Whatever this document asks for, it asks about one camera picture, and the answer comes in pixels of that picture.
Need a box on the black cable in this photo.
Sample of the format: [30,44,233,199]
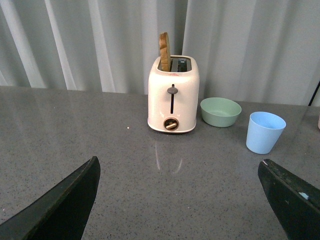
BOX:
[308,81,320,107]

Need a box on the green bowl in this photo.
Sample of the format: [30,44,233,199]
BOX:
[200,97,242,128]

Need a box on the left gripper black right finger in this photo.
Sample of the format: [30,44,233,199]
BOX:
[258,159,320,240]

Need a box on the white two-slot toaster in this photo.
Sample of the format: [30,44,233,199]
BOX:
[147,55,200,134]

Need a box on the toasted bread slice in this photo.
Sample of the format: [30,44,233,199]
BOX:
[159,32,171,72]

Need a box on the light blue cup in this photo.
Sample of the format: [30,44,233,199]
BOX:
[246,111,287,155]

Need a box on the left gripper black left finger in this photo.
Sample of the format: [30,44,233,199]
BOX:
[0,156,101,240]

